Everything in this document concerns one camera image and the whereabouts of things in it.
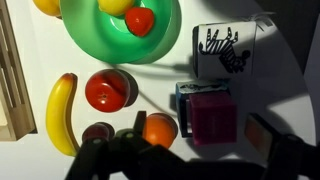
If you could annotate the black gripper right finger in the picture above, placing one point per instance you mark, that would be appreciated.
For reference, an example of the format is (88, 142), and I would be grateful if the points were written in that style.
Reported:
(263, 135)

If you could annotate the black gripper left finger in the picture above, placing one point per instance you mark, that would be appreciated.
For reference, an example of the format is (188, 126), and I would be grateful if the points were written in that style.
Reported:
(140, 121)

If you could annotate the pink dice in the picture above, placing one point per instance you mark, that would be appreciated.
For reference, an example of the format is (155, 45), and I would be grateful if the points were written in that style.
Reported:
(213, 118)

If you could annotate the blue dice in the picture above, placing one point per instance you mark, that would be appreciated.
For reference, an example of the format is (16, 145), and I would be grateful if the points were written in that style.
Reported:
(181, 100)

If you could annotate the black white zebra dice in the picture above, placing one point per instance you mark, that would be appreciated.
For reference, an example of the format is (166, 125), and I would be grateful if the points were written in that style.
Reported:
(226, 50)

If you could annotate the orange toy orange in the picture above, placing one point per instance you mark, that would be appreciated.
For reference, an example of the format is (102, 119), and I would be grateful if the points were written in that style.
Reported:
(159, 131)

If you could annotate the dark red toy plum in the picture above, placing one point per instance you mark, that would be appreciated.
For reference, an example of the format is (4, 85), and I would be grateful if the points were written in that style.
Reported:
(96, 131)

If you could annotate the red toy tomato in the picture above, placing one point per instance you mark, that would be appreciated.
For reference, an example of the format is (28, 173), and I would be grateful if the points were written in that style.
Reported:
(106, 90)

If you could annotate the yellow toy banana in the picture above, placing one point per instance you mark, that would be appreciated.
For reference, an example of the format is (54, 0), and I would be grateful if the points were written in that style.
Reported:
(56, 113)

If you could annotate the green plastic bowl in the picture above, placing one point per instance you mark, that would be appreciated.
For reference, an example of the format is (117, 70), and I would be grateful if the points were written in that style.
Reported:
(100, 36)

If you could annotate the small red toy fruit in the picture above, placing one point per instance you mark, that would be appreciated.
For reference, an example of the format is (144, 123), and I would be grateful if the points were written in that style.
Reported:
(139, 20)

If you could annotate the yellow toy lemon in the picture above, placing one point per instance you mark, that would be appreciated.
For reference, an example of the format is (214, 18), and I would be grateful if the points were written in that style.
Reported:
(116, 6)

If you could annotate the wooden tray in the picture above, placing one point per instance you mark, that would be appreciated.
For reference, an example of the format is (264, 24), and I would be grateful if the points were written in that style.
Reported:
(15, 100)

